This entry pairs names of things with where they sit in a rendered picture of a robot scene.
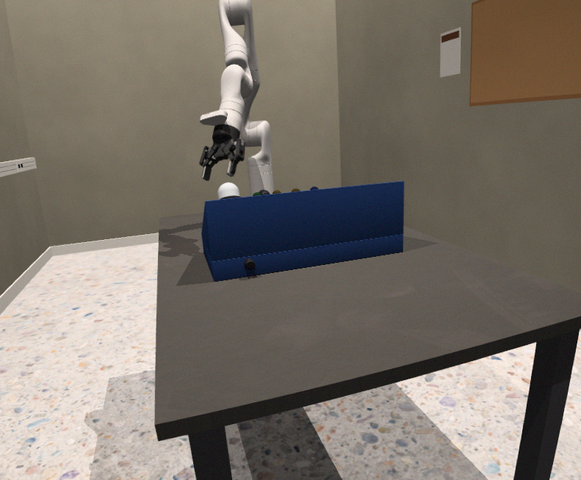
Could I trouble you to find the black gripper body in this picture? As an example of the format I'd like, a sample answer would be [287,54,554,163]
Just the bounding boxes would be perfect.
[211,124,240,161]

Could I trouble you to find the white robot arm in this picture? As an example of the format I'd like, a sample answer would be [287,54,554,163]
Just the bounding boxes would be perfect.
[200,0,274,196]

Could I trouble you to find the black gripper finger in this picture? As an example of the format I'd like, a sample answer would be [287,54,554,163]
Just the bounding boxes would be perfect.
[199,145,219,181]
[221,138,245,177]

